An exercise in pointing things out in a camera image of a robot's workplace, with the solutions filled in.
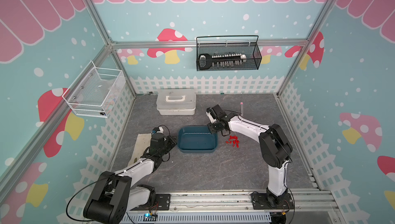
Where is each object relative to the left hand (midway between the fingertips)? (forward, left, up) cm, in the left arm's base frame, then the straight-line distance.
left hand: (178, 138), depth 89 cm
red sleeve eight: (+1, -29, -6) cm, 30 cm away
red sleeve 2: (+5, -35, -6) cm, 35 cm away
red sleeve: (+5, -33, -6) cm, 34 cm away
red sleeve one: (+2, -35, -6) cm, 35 cm away
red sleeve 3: (+2, -32, -6) cm, 32 cm away
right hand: (+9, -20, -1) cm, 22 cm away
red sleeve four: (0, -35, -7) cm, 36 cm away
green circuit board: (-38, +10, -9) cm, 40 cm away
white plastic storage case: (+24, +5, +5) cm, 25 cm away
